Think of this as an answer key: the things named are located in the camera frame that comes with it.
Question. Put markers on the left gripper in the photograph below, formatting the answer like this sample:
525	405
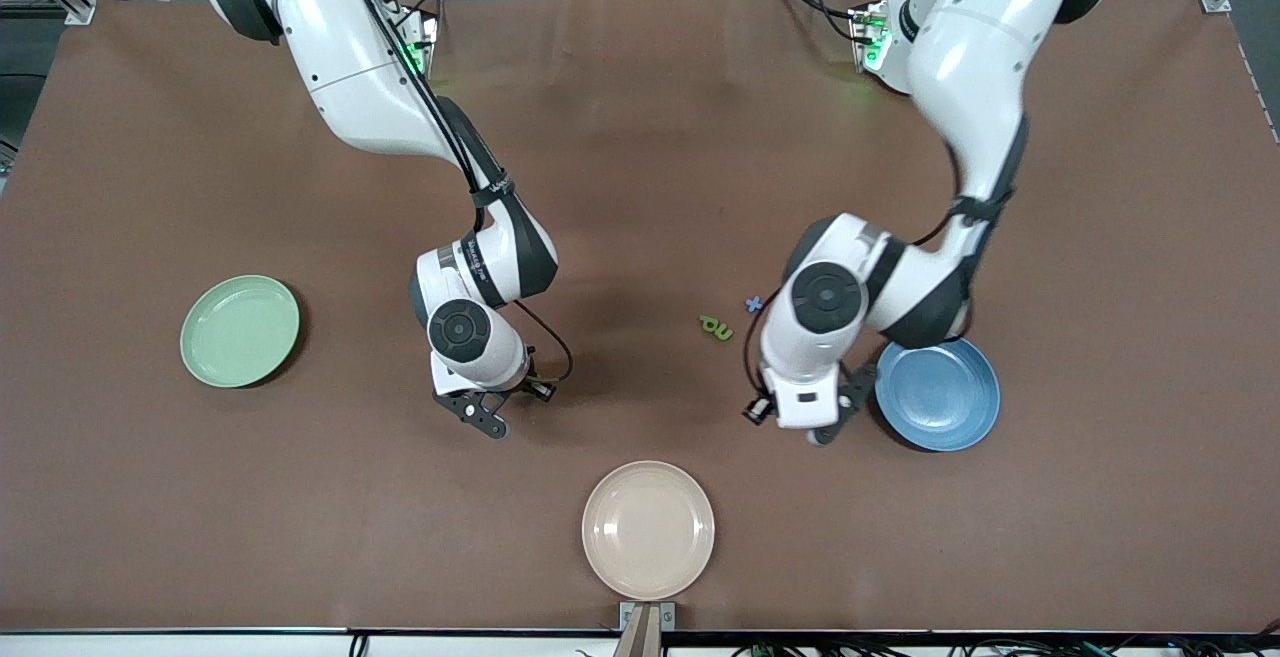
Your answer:
762	407

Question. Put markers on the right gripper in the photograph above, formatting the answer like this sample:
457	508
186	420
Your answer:
522	389

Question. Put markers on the blue letter x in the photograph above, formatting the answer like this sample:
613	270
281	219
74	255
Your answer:
753	304

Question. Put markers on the green small letter n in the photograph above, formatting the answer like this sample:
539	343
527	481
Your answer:
723	333

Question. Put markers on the green letter p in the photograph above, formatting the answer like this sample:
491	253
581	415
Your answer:
708	321

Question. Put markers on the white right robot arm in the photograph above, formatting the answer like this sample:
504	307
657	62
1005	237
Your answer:
350	67

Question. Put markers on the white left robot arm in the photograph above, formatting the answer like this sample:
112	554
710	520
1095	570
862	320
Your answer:
980	57

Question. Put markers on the left gripper silver cylinder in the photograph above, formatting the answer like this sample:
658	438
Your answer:
820	435

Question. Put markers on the blue plate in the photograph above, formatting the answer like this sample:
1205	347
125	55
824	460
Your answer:
940	407

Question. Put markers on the beige plate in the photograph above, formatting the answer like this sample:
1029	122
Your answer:
648	530

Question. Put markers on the light green plate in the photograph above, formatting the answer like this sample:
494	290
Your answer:
240	332

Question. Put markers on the brown table cover sheet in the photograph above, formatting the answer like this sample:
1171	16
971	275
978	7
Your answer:
640	137

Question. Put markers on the aluminium camera post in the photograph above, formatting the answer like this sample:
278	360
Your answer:
640	637

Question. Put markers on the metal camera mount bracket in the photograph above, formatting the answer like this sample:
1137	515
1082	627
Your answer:
668	617

